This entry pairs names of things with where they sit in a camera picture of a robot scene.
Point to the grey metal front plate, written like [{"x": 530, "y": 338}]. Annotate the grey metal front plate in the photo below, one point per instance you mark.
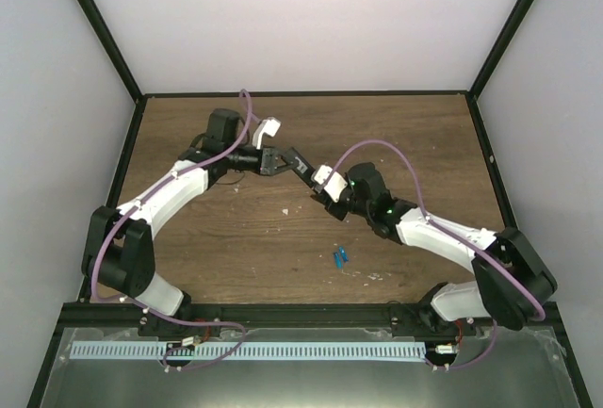
[{"x": 501, "y": 369}]

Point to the black remote control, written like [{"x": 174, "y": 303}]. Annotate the black remote control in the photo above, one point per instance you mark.
[{"x": 303, "y": 169}]

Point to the blue battery left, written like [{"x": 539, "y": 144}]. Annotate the blue battery left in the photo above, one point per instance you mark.
[{"x": 337, "y": 260}]

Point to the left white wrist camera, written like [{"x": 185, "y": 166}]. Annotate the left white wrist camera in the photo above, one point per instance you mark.
[{"x": 268, "y": 127}]

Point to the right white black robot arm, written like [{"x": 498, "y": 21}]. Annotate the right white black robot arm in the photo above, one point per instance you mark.
[{"x": 511, "y": 282}]

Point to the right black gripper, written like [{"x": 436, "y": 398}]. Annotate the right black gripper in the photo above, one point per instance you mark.
[{"x": 334, "y": 212}]

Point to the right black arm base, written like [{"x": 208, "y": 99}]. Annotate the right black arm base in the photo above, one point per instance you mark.
[{"x": 420, "y": 319}]

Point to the black aluminium frame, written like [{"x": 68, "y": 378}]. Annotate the black aluminium frame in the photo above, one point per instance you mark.
[{"x": 288, "y": 315}]

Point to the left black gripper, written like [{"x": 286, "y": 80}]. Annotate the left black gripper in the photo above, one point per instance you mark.
[{"x": 267, "y": 164}]

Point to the light blue slotted cable duct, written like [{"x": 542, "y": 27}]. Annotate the light blue slotted cable duct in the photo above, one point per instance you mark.
[{"x": 251, "y": 351}]

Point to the blue battery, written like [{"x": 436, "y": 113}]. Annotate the blue battery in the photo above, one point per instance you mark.
[
  {"x": 337, "y": 260},
  {"x": 343, "y": 254}
]

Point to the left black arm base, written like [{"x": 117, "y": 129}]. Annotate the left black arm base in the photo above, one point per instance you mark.
[{"x": 191, "y": 312}]

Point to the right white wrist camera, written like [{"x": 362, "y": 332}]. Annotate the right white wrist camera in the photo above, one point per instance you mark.
[{"x": 329, "y": 181}]

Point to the blue battery right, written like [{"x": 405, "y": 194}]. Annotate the blue battery right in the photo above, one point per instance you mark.
[{"x": 343, "y": 254}]

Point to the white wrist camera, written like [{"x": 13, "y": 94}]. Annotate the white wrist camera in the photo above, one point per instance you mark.
[
  {"x": 268, "y": 127},
  {"x": 329, "y": 181}
]

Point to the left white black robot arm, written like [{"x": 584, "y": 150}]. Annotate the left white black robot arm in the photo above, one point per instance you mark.
[{"x": 119, "y": 251}]

